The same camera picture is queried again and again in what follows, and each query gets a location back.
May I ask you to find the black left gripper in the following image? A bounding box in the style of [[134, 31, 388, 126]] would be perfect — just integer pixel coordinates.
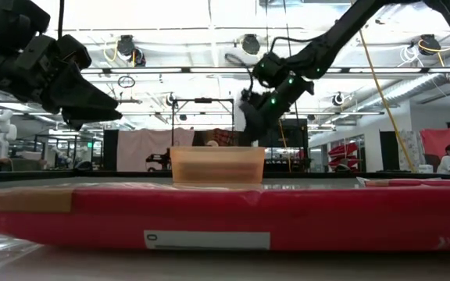
[[0, 33, 124, 132]]

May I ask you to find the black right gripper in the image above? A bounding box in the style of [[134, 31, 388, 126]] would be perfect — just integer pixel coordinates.
[[241, 75, 316, 143]]

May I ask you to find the black monitor screen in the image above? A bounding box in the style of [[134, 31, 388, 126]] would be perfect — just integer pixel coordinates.
[[258, 118, 309, 148]]

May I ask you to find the dark patterned screen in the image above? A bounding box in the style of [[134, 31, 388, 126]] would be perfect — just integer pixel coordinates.
[[192, 130, 259, 148]]

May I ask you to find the black upright panel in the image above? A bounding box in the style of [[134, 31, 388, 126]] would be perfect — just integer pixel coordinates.
[[102, 129, 120, 172]]

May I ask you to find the black door panel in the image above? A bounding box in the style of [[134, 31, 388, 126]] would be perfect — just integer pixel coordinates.
[[379, 130, 401, 173]]

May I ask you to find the red cloth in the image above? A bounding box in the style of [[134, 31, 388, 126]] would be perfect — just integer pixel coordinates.
[[420, 127, 450, 157]]

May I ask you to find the black stand frame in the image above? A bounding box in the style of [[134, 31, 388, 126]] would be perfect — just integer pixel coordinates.
[[170, 97, 236, 173]]

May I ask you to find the black table frame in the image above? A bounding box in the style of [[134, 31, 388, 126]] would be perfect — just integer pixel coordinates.
[[0, 170, 450, 183]]

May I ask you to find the yellow hanging cable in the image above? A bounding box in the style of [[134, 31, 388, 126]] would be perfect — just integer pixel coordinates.
[[359, 29, 417, 173]]

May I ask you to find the silver ventilation duct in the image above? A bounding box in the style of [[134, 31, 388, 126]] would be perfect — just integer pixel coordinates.
[[365, 50, 450, 114]]

